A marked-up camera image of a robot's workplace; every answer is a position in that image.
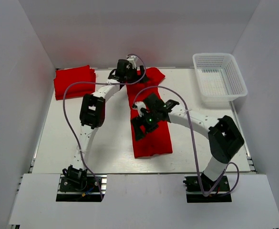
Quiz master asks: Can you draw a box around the white plastic mesh basket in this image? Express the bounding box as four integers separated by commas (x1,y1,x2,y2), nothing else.
193,53,248,109

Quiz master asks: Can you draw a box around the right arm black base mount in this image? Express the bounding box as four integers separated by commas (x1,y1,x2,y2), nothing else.
181,175,233,204

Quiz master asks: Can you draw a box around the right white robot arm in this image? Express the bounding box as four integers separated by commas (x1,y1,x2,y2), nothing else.
131,93,244,190

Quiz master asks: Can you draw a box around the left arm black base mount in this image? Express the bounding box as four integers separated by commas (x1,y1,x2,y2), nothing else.
56,165,107,202

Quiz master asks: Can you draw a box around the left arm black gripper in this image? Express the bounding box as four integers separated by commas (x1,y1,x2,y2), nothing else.
124,65,149,83

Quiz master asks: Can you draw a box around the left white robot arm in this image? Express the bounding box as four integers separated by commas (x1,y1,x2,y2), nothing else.
72,54,146,170

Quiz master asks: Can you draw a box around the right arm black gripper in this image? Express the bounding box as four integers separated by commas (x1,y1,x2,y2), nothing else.
131,110,160,142

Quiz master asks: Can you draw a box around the folded red t-shirt stack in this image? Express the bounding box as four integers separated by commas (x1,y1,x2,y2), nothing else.
53,65,96,100

